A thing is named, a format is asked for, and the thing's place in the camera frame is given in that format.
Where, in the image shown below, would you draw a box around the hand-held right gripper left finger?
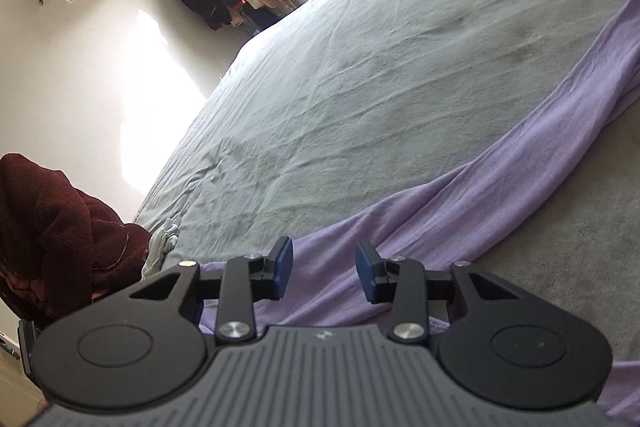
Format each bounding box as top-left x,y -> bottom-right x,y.
129,237 -> 293,344

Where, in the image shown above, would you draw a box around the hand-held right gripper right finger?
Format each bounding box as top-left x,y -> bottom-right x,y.
354,241 -> 513,344

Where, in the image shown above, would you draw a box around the purple pants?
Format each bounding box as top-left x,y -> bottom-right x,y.
197,0 -> 640,420

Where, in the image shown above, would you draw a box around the white cabinet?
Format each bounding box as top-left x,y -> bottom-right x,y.
0,332 -> 43,413

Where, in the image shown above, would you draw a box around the person's maroon fleece robe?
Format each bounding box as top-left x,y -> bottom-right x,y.
0,152 -> 153,323

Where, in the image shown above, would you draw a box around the white crumpled cloth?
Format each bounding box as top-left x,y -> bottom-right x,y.
141,218 -> 180,279

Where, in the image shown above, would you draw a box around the grey bed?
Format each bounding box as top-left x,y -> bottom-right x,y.
132,0 -> 640,363

